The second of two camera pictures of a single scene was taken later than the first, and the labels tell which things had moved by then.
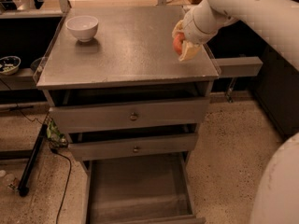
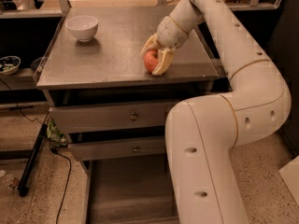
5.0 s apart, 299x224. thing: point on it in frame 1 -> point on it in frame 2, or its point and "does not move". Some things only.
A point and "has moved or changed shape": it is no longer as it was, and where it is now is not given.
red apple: (177, 42) has moved or changed shape
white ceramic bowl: (83, 27) does not move
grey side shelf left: (22, 79) does not move
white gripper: (192, 27) -> (170, 34)
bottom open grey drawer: (139, 189) does not move
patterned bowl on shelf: (9, 64) does not move
